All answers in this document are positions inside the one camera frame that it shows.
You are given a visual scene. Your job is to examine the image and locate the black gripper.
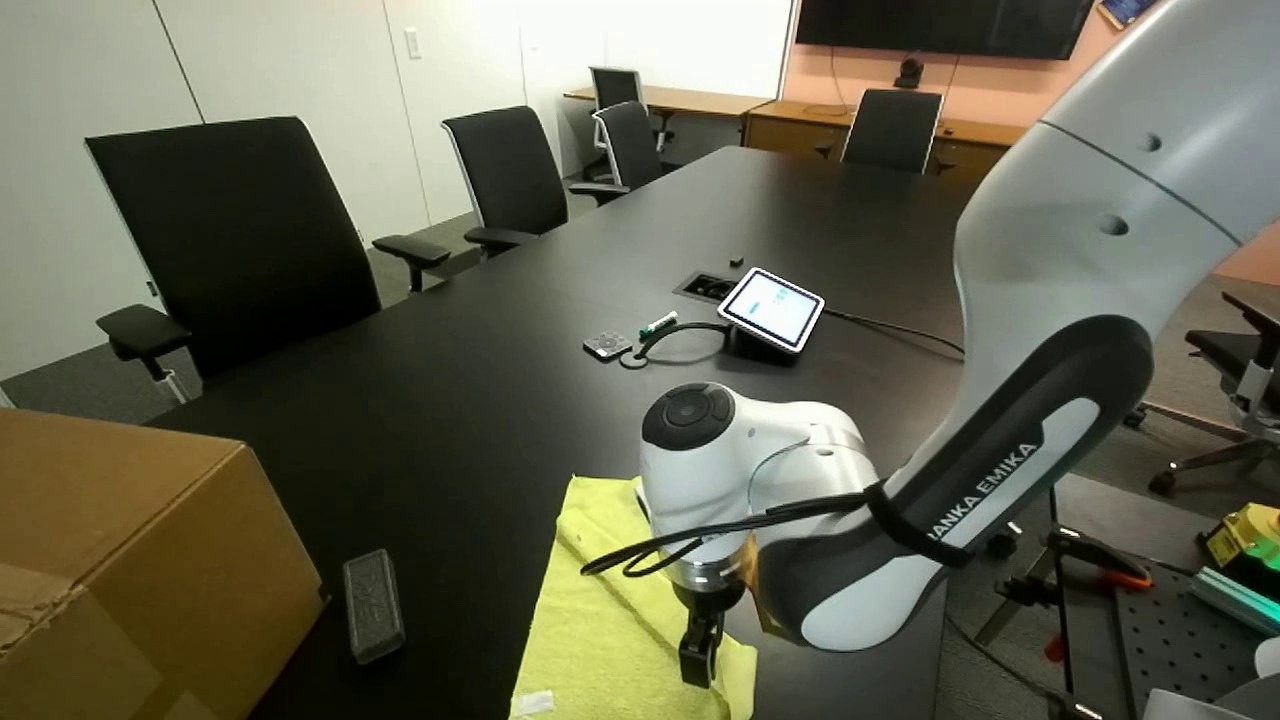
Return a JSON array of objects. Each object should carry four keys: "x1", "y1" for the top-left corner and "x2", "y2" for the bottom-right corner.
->
[{"x1": 672, "y1": 562, "x2": 744, "y2": 688}]

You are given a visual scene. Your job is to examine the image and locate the yellow towel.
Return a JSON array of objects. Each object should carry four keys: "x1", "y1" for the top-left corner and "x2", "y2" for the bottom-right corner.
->
[{"x1": 508, "y1": 476, "x2": 754, "y2": 720}]

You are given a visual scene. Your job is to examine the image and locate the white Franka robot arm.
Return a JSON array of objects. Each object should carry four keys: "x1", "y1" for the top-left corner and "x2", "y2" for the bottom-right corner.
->
[{"x1": 640, "y1": 0, "x2": 1280, "y2": 686}]

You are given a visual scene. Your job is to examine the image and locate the small black phone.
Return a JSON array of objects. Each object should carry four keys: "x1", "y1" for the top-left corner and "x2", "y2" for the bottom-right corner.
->
[{"x1": 583, "y1": 337, "x2": 631, "y2": 364}]

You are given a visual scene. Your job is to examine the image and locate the tablet with white screen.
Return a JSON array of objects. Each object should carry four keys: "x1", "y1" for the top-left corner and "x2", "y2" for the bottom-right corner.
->
[{"x1": 716, "y1": 268, "x2": 824, "y2": 356}]

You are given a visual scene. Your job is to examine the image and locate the far grey office chair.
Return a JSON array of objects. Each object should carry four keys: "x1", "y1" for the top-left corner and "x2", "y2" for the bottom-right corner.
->
[{"x1": 569, "y1": 99, "x2": 672, "y2": 203}]

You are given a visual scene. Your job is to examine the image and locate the black chair at table end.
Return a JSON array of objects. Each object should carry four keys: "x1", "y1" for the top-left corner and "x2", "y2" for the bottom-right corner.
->
[{"x1": 845, "y1": 89, "x2": 941, "y2": 172}]

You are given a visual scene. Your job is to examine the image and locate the wooden sideboard cabinet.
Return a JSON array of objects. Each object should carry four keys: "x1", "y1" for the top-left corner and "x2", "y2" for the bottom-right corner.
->
[{"x1": 562, "y1": 84, "x2": 1033, "y2": 191}]

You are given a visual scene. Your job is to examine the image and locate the green yellow box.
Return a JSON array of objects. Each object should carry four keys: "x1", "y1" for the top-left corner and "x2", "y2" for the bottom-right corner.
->
[{"x1": 1203, "y1": 505, "x2": 1280, "y2": 572}]

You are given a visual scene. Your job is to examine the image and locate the brown cardboard box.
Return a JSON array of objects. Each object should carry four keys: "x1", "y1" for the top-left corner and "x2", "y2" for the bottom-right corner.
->
[{"x1": 0, "y1": 411, "x2": 323, "y2": 720}]

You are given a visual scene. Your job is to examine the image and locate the office chair far right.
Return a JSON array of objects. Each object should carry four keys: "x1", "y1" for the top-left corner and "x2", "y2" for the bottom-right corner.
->
[{"x1": 1125, "y1": 290, "x2": 1280, "y2": 495}]

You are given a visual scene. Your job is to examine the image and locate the large black office chair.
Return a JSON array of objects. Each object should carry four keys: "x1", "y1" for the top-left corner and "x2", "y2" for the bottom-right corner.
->
[{"x1": 82, "y1": 112, "x2": 454, "y2": 408}]

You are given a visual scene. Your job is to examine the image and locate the black cable on table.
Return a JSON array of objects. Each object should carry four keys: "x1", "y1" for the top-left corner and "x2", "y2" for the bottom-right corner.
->
[{"x1": 617, "y1": 318, "x2": 735, "y2": 374}]

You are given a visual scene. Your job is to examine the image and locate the red handled pliers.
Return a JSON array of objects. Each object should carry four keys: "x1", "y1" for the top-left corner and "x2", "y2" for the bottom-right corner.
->
[{"x1": 1001, "y1": 524, "x2": 1152, "y2": 604}]

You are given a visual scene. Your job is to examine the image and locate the wall mounted television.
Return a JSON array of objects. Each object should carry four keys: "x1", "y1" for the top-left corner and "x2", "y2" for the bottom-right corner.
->
[{"x1": 797, "y1": 0, "x2": 1090, "y2": 62}]

